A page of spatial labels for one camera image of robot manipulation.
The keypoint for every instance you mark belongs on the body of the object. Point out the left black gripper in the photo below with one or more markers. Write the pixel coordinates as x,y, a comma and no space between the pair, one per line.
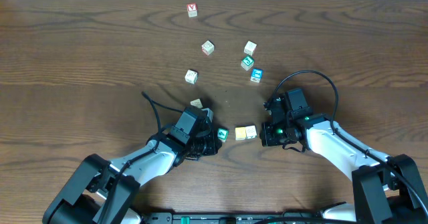
217,144

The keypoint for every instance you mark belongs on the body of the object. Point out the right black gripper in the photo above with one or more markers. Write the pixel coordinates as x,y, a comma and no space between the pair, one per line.
267,135

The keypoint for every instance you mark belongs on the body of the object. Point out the green number 4 block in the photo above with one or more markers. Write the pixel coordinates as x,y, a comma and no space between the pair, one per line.
222,134

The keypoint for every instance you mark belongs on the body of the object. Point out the wooden block teal side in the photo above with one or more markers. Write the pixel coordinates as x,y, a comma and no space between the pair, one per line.
250,131

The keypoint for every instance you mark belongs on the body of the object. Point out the yellow wooden block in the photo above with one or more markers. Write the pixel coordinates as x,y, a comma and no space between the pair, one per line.
240,133

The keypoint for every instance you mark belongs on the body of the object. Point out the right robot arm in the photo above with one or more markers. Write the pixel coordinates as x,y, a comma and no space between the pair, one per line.
386,189

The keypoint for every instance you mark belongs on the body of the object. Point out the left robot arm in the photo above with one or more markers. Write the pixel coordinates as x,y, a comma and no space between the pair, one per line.
102,191

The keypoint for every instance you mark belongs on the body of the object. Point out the wooden block green side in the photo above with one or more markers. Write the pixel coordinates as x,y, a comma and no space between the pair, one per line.
197,103

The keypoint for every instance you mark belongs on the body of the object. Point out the blue letter block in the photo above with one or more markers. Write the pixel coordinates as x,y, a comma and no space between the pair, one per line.
256,75

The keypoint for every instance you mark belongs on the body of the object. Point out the wooden block patterned top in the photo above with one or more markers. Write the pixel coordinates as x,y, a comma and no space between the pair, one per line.
191,76

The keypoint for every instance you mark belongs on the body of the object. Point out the green J letter block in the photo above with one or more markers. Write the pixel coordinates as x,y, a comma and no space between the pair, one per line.
247,62

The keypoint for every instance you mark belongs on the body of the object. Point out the plain wooden block upper right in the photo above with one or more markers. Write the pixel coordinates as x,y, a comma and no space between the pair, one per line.
250,48

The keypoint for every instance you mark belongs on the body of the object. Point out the wooden block red side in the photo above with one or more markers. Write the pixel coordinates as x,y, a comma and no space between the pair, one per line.
208,48

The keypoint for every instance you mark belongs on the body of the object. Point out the red V letter block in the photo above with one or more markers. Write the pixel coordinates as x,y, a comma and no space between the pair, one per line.
192,10

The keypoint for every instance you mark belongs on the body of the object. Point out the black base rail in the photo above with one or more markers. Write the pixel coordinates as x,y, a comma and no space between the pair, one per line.
218,218

